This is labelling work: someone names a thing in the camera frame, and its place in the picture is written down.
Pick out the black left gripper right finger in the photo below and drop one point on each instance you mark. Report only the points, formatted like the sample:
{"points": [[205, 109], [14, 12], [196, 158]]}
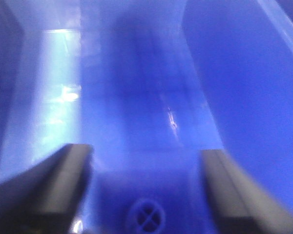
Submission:
{"points": [[238, 204]]}

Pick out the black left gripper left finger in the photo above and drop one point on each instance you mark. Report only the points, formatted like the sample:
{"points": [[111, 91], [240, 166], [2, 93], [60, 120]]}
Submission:
{"points": [[45, 198]]}

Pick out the blue bottle part without cap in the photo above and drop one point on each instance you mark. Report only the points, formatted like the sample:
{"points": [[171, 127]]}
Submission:
{"points": [[147, 163]]}

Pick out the blue bin right on shelf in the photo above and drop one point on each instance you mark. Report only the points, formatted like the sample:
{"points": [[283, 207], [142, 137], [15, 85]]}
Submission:
{"points": [[238, 52]]}

